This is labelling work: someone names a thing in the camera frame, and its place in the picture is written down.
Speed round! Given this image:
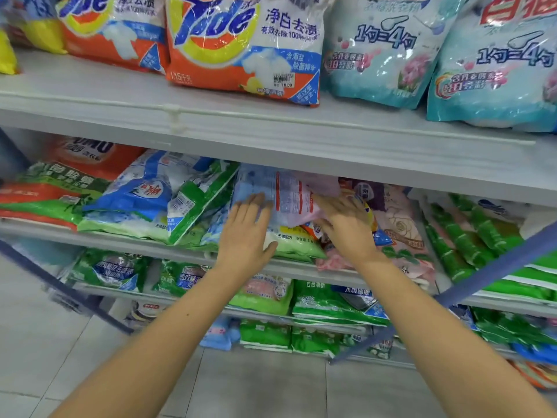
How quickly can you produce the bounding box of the person's left hand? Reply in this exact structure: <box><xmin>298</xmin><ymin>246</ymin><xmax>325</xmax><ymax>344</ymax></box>
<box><xmin>215</xmin><ymin>194</ymin><xmax>280</xmax><ymax>280</ymax></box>

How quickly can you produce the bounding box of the person's right hand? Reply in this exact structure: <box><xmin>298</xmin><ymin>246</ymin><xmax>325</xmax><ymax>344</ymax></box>
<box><xmin>313</xmin><ymin>194</ymin><xmax>384</xmax><ymax>268</ymax></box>

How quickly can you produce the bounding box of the pale blue detergent bag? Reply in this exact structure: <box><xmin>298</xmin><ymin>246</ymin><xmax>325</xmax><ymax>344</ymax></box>
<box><xmin>230</xmin><ymin>165</ymin><xmax>342</xmax><ymax>232</ymax></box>

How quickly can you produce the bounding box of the grey shelf with blue frame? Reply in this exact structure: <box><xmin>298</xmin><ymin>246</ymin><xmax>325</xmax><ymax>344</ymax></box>
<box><xmin>0</xmin><ymin>48</ymin><xmax>557</xmax><ymax>380</ymax></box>

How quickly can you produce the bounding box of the stack of green bags below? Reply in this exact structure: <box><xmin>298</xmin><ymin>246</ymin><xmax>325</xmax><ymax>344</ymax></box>
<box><xmin>422</xmin><ymin>191</ymin><xmax>557</xmax><ymax>304</ymax></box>

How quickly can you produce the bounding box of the large orange detergent bag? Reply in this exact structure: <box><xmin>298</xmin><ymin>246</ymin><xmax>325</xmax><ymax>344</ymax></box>
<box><xmin>56</xmin><ymin>0</ymin><xmax>171</xmax><ymax>74</ymax></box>
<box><xmin>165</xmin><ymin>0</ymin><xmax>336</xmax><ymax>108</ymax></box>

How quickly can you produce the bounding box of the teal Baimao bag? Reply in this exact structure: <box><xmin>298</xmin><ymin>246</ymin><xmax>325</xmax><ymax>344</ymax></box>
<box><xmin>426</xmin><ymin>0</ymin><xmax>557</xmax><ymax>134</ymax></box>

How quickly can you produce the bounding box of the plain blue detergent bag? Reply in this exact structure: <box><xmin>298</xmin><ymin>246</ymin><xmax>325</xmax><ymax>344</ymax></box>
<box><xmin>509</xmin><ymin>339</ymin><xmax>557</xmax><ymax>367</ymax></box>

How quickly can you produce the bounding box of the small orange detergent bag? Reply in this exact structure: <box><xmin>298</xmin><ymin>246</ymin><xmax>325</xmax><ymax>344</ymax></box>
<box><xmin>4</xmin><ymin>0</ymin><xmax>69</xmax><ymax>56</ymax></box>

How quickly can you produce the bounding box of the person's left forearm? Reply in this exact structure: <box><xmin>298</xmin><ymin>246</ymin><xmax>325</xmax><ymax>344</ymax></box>
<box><xmin>52</xmin><ymin>261</ymin><xmax>262</xmax><ymax>418</ymax></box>

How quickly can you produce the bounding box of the person's right forearm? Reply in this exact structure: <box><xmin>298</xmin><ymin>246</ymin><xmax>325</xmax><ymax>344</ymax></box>
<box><xmin>357</xmin><ymin>252</ymin><xmax>557</xmax><ymax>418</ymax></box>

